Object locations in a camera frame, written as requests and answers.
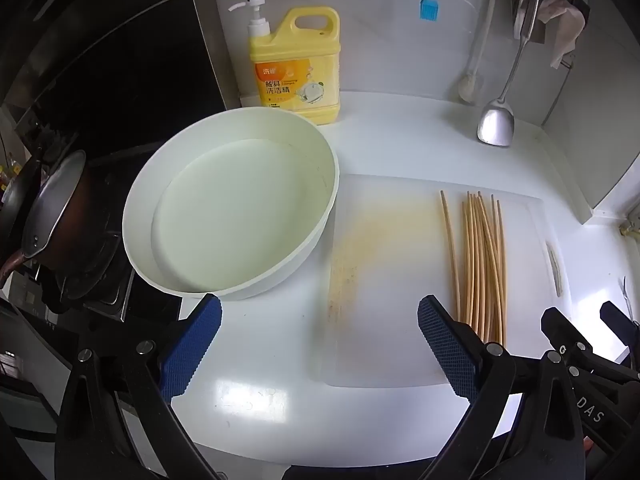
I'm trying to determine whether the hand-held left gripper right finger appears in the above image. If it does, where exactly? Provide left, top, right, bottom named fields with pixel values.
left=417, top=295, right=586, bottom=480

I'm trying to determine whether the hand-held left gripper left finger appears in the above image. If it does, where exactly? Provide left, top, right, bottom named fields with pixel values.
left=54, top=294, right=223, bottom=480

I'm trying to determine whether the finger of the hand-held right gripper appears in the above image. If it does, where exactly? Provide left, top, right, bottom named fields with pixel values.
left=602, top=301, right=640, bottom=361
left=541, top=306, right=640, bottom=386

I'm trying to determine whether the bundle of wooden chopsticks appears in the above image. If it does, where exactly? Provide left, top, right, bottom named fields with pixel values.
left=439, top=189, right=508, bottom=350

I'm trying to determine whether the round white bowl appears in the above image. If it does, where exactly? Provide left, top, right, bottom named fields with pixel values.
left=122, top=106, right=342, bottom=302

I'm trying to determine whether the white plastic cutting board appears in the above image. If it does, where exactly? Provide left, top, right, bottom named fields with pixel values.
left=312, top=174, right=571, bottom=388

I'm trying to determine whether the black gas stove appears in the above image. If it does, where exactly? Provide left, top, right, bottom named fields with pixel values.
left=30, top=160, right=136, bottom=326

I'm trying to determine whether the dark frying pan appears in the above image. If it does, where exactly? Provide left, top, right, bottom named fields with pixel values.
left=0, top=149, right=108, bottom=286

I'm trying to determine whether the metal spatula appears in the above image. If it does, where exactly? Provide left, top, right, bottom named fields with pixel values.
left=476, top=0, right=543, bottom=148

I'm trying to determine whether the black wok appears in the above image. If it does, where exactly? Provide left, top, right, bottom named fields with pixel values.
left=0, top=150, right=43, bottom=226

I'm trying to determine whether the black range hood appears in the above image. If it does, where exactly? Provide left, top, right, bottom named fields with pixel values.
left=0, top=0, right=226, bottom=171

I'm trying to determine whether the yellow dish soap bottle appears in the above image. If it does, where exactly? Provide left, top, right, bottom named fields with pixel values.
left=229, top=0, right=342, bottom=126

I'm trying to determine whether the beige cloth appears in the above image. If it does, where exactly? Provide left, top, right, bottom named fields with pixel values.
left=537, top=0, right=587, bottom=71

